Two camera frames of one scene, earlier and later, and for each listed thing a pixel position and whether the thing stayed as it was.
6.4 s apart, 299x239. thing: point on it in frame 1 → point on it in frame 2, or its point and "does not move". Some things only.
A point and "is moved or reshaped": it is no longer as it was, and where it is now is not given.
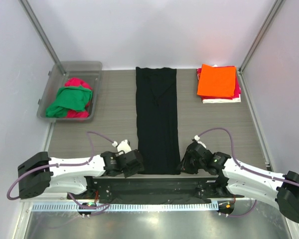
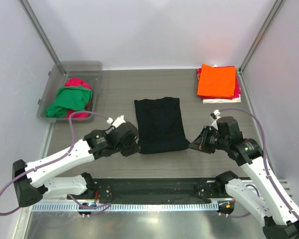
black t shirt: [157, 119] is moved or reshaped
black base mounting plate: [157, 189] does not move
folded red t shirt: [237, 88] does not move
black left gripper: [137, 169] → [133, 149]
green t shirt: [68, 98] does not move
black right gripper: [184, 167] → [197, 144]
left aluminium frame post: [42, 35] does not move
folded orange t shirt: [217, 81] does not move
